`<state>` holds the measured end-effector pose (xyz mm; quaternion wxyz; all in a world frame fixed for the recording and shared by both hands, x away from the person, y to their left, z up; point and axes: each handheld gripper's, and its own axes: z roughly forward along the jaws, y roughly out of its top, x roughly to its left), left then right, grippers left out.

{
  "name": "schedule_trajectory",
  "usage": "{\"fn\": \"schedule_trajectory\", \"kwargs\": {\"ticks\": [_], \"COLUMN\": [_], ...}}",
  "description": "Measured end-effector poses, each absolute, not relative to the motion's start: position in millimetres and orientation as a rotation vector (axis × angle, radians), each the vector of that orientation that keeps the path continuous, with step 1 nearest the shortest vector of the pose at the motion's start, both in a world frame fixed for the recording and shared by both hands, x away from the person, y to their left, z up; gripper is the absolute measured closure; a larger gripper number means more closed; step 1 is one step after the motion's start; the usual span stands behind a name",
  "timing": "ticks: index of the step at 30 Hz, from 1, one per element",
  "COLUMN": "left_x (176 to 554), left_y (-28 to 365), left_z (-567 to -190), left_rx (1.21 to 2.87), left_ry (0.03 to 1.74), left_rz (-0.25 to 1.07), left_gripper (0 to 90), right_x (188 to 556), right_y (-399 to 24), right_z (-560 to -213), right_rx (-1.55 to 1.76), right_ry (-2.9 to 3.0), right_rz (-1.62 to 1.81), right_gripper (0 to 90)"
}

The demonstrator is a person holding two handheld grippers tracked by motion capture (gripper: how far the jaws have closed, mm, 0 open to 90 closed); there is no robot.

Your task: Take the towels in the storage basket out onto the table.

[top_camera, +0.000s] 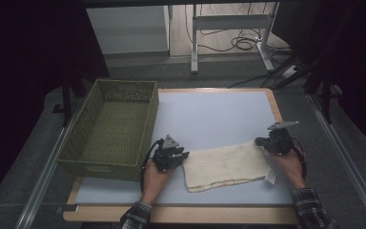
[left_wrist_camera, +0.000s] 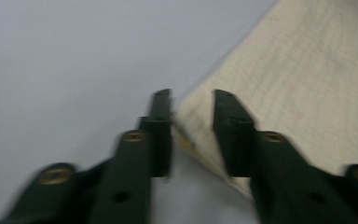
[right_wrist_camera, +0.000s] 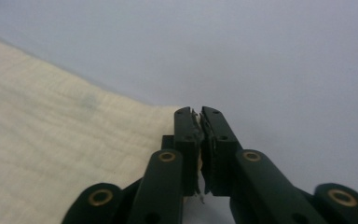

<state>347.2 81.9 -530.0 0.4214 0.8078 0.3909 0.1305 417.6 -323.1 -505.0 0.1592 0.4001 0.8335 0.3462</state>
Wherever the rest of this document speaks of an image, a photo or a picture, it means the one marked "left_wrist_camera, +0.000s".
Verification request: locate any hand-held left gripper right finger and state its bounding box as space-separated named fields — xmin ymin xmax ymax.
xmin=213 ymin=89 xmax=355 ymax=224

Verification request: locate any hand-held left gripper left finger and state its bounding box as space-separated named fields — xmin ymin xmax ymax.
xmin=88 ymin=88 xmax=173 ymax=224

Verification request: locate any cream printed cloth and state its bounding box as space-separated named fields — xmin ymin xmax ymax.
xmin=172 ymin=0 xmax=358 ymax=201

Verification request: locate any white foam mat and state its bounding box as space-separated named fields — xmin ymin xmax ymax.
xmin=0 ymin=0 xmax=282 ymax=224

